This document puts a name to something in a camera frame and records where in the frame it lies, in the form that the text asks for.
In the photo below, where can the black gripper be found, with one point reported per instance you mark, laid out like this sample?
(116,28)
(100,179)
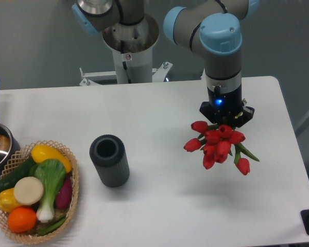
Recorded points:
(226,108)

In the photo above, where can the red tulip bouquet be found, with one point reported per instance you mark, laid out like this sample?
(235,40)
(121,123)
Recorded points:
(217,142)

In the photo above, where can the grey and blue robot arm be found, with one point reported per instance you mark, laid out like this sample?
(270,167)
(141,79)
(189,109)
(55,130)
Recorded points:
(211,30)

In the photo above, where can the dark grey ribbed vase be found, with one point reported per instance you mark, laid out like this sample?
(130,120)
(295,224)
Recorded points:
(108,155)

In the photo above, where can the green bok choy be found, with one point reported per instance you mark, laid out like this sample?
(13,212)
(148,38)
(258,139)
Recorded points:
(51,173)

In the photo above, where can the purple sweet potato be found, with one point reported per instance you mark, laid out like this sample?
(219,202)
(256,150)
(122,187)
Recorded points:
(64,197)

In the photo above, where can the yellow squash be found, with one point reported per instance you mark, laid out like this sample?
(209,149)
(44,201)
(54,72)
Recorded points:
(40,153)

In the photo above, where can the green bean pod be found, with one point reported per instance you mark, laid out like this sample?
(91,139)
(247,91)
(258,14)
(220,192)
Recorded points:
(52,227)

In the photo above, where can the woven wicker basket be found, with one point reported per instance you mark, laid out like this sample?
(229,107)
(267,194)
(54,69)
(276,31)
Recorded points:
(30,236)

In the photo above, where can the beige round disc vegetable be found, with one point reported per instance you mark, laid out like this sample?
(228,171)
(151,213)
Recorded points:
(28,190)

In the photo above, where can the dark green cucumber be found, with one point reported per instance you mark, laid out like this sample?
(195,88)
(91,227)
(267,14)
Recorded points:
(21,171)

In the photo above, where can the orange fruit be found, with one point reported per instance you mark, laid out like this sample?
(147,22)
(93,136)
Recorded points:
(22,219)

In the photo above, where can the yellow bell pepper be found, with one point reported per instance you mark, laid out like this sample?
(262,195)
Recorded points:
(8,201)

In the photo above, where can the white metal mounting frame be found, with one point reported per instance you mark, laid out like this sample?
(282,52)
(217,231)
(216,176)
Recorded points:
(96,78)

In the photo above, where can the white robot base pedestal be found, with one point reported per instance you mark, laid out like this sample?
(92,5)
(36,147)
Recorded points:
(131,48)

